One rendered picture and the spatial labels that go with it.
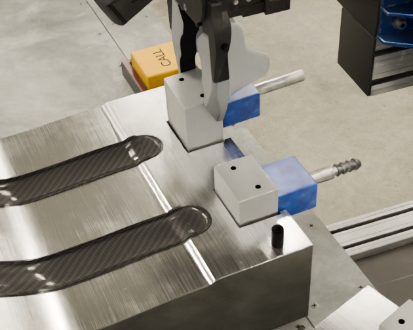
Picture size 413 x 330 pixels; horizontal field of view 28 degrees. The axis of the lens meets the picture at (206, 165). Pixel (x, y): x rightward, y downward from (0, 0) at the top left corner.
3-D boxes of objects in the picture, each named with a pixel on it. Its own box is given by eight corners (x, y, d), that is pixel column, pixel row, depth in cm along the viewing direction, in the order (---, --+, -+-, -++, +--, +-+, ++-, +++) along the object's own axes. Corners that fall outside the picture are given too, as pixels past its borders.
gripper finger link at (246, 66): (280, 117, 72) (273, 17, 68) (219, 135, 71) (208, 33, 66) (264, 105, 75) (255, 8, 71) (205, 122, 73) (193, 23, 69)
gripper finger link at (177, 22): (236, 73, 79) (248, 0, 72) (179, 89, 77) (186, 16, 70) (223, 52, 81) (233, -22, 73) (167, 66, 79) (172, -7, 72)
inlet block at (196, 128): (289, 82, 82) (290, 38, 78) (314, 110, 79) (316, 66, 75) (168, 122, 79) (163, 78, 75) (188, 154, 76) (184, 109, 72)
